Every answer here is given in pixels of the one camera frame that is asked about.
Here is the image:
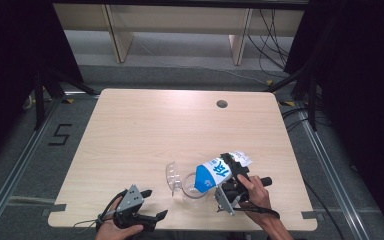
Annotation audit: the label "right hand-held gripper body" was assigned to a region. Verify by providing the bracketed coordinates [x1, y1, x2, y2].
[214, 170, 274, 216]

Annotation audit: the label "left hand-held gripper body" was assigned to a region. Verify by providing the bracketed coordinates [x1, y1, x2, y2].
[113, 184, 158, 232]

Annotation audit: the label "blue and white milk carton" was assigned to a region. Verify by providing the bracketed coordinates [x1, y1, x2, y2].
[193, 150, 254, 194]

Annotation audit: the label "person's right hand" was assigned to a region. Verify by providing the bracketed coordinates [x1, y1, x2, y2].
[237, 173, 280, 229]

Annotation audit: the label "person's left hand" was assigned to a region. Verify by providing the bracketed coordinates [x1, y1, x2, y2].
[94, 199, 144, 240]

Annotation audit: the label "black metal stand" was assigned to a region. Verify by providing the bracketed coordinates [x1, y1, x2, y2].
[263, 63, 318, 131]
[33, 66, 98, 131]

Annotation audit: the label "black curtain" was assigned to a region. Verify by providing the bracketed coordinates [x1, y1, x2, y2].
[0, 0, 84, 168]
[284, 0, 384, 240]

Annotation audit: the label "light wooden shelf unit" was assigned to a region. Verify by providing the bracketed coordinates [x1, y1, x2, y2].
[53, 3, 306, 66]

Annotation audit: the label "black strap loop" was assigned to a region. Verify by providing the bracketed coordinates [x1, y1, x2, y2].
[96, 189, 128, 231]

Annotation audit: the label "black wrist strap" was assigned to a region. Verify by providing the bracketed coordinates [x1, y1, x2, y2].
[233, 206, 281, 221]

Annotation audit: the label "thin grey cable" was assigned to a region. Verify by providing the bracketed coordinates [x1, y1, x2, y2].
[73, 218, 101, 229]

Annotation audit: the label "black floor cables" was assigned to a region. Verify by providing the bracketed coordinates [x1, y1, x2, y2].
[281, 106, 331, 133]

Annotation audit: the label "metal floor rail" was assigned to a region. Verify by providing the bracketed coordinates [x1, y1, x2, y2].
[0, 98, 63, 234]
[296, 109, 363, 240]

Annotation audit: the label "hanging black cables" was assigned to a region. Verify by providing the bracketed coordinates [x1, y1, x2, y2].
[246, 8, 291, 79]

